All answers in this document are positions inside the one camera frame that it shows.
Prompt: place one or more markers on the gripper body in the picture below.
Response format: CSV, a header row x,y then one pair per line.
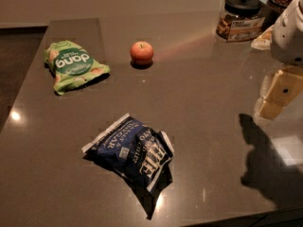
x,y
289,40

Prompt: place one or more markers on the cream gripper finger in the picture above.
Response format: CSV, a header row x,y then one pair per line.
x,y
267,110

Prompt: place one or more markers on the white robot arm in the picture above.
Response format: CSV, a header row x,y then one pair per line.
x,y
286,42

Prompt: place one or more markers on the blue chip bag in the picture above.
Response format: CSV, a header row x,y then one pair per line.
x,y
133,150

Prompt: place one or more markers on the green dang snack bag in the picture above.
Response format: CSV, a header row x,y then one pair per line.
x,y
72,66

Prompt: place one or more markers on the pale snack packet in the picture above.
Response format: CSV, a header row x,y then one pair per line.
x,y
263,41

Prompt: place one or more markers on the glass jar with black lid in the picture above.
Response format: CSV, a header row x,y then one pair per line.
x,y
240,20

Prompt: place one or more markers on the red apple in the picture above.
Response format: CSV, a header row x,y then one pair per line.
x,y
141,53

